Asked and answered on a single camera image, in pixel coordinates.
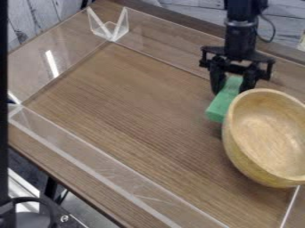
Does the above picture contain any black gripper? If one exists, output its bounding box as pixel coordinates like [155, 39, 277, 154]
[199, 26, 275, 94]

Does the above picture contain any green rectangular block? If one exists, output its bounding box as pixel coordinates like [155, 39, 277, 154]
[204, 76, 242, 123]

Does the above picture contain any light wooden bowl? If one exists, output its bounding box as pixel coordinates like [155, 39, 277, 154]
[222, 88, 305, 188]

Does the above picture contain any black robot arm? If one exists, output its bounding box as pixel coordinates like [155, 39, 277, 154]
[199, 0, 275, 94]

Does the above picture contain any black table leg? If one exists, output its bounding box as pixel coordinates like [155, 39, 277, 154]
[44, 177, 58, 200]

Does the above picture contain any clear acrylic tray wall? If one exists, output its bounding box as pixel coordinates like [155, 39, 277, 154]
[8, 1, 305, 228]

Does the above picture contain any black cable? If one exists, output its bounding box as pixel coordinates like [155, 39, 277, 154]
[0, 196, 60, 228]

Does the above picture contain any black metal base plate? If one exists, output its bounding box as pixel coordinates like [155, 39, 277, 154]
[38, 195, 88, 228]

